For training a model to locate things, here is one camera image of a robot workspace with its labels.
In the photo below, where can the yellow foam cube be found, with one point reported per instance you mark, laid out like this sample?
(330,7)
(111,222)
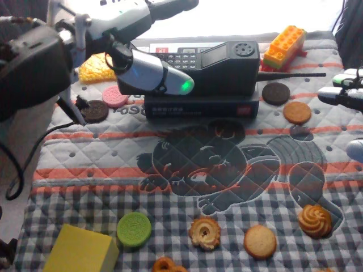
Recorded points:
(79,249)

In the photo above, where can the small swirl butter cookie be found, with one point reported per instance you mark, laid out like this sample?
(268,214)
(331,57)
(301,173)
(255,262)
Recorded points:
(326,270)

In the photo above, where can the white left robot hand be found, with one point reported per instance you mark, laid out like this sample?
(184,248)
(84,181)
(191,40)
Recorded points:
(150,76)

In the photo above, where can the dark curtain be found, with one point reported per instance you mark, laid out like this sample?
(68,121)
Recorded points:
(17,7)
(351,28)

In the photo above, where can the pink sandwich cookie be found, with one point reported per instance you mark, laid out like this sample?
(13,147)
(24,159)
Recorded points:
(112,97)

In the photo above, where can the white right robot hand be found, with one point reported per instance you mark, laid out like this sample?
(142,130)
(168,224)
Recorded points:
(337,95)

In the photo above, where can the round tan biscuit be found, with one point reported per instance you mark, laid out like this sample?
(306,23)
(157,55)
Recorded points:
(297,112)
(260,242)

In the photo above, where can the brown sandwich cookie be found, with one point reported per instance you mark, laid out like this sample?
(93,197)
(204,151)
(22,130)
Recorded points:
(276,94)
(97,112)

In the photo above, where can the large black toy phone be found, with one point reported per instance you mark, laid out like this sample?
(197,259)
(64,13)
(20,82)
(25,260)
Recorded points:
(227,76)

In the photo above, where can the black stand part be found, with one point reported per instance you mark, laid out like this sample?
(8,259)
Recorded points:
(7,253)

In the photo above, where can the white blue calculator box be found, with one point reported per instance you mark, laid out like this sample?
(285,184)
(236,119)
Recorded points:
(198,109)

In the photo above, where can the pretzel-shaped cookie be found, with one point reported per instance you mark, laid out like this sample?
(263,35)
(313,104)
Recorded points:
(164,265)

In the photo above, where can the grey quilt with bear print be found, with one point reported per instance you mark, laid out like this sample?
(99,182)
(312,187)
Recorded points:
(198,175)

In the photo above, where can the orange toy brick stack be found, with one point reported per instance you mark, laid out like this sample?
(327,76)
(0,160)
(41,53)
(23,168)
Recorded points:
(285,45)

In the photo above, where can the green sandwich cookie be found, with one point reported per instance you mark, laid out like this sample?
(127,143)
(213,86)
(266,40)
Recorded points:
(134,229)

